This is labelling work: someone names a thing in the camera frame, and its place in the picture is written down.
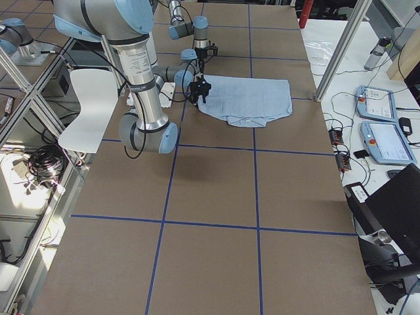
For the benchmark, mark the clear plastic bag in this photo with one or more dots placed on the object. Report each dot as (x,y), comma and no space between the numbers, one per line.
(319,52)

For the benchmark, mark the white plastic chair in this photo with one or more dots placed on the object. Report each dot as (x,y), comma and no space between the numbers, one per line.
(96,91)

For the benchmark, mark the blue teach pendant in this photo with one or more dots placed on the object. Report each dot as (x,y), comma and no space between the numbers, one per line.
(386,143)
(375,103)

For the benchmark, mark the red cylinder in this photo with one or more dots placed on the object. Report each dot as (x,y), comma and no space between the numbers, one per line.
(305,13)

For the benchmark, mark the lower blue teach pendant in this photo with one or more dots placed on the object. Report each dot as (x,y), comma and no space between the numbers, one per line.
(386,143)

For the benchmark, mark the orange black electronics box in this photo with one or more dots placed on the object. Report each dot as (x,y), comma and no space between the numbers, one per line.
(336,136)
(343,162)

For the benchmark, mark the black power adapter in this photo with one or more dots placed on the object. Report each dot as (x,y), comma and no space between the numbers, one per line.
(405,125)

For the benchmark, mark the aluminium frame post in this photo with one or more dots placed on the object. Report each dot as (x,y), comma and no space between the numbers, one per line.
(344,42)

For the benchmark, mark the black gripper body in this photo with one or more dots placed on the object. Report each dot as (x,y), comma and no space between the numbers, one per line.
(201,60)
(199,87)

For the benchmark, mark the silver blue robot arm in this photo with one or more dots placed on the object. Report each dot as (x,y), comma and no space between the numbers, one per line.
(182,25)
(127,27)

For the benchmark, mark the light blue button-up shirt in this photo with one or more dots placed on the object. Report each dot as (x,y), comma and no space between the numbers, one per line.
(247,102)

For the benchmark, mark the black computer mouse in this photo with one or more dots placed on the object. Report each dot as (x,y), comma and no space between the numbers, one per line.
(392,173)

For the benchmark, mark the clear water bottle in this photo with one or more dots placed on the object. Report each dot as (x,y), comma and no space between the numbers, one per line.
(376,53)

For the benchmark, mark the upper blue teach pendant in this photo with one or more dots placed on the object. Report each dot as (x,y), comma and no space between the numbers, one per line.
(375,103)

